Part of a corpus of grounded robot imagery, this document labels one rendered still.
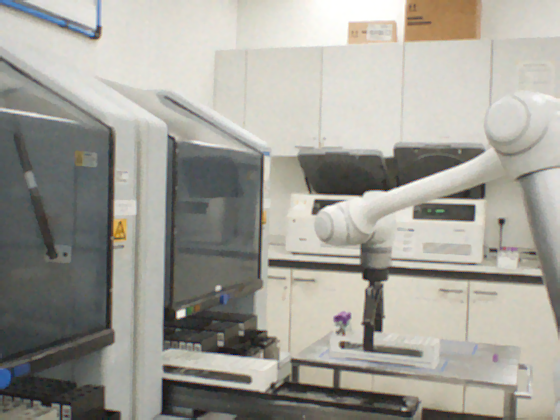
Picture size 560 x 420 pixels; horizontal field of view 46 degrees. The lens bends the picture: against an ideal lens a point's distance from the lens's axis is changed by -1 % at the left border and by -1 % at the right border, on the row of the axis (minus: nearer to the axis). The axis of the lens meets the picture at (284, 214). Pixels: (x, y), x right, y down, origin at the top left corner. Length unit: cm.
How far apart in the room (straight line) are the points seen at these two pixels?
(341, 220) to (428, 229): 215
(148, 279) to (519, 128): 86
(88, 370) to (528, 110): 103
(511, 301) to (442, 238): 50
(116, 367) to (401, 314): 260
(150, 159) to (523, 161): 80
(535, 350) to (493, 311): 30
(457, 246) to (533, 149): 243
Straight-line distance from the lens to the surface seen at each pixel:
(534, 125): 141
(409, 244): 384
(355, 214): 171
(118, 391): 151
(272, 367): 165
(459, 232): 381
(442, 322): 386
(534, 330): 386
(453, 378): 182
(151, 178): 155
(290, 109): 433
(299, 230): 399
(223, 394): 163
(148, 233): 155
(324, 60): 431
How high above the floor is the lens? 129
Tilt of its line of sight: 2 degrees down
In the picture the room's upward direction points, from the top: 2 degrees clockwise
